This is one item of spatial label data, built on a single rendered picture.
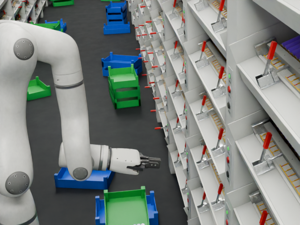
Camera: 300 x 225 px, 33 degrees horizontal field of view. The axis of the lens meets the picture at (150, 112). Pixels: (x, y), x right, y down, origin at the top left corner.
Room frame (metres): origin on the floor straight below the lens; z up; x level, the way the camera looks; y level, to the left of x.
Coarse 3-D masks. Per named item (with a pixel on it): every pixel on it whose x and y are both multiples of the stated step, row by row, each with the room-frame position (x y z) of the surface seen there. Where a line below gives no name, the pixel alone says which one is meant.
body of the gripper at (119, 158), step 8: (112, 152) 1.47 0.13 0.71; (120, 152) 1.48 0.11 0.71; (128, 152) 1.49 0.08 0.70; (136, 152) 1.50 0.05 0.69; (112, 160) 1.43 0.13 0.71; (120, 160) 1.43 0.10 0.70; (128, 160) 1.44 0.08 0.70; (136, 160) 1.44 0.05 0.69; (112, 168) 1.43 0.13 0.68; (120, 168) 1.42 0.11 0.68; (128, 168) 1.43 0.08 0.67
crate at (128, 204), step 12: (108, 192) 2.08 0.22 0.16; (120, 192) 2.09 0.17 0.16; (132, 192) 2.10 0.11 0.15; (144, 192) 2.08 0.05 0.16; (108, 204) 2.07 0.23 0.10; (120, 204) 2.07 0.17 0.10; (132, 204) 2.07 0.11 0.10; (144, 204) 2.06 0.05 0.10; (108, 216) 2.01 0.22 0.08; (120, 216) 2.01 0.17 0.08; (132, 216) 2.00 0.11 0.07; (144, 216) 2.00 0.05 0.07
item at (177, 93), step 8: (168, 80) 2.49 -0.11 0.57; (176, 80) 2.48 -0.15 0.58; (168, 88) 2.47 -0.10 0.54; (176, 88) 2.43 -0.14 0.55; (176, 96) 2.33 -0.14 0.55; (184, 96) 2.29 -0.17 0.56; (176, 104) 2.24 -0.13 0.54; (184, 104) 2.07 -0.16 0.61; (184, 112) 2.08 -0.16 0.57; (184, 120) 2.05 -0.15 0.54; (184, 128) 1.89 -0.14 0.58
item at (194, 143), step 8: (192, 136) 1.79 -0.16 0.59; (200, 136) 1.80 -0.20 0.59; (192, 144) 1.79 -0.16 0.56; (200, 144) 1.80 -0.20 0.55; (192, 152) 1.76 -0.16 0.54; (200, 152) 1.74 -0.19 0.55; (208, 152) 1.72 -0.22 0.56; (208, 168) 1.61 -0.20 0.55; (200, 176) 1.58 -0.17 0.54; (208, 176) 1.56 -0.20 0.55; (216, 176) 1.54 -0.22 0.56; (208, 184) 1.51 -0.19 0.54; (216, 184) 1.50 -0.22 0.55; (208, 192) 1.47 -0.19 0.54; (216, 192) 1.45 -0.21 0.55; (224, 192) 1.44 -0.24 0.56; (208, 200) 1.43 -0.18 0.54; (224, 208) 1.35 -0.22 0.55; (216, 216) 1.33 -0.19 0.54; (224, 216) 1.32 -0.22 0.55
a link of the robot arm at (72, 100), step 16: (64, 96) 1.42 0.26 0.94; (80, 96) 1.43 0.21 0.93; (64, 112) 1.43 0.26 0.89; (80, 112) 1.43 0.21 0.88; (64, 128) 1.40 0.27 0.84; (80, 128) 1.40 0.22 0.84; (64, 144) 1.37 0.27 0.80; (80, 144) 1.37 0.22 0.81; (80, 160) 1.35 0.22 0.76; (80, 176) 1.35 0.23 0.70
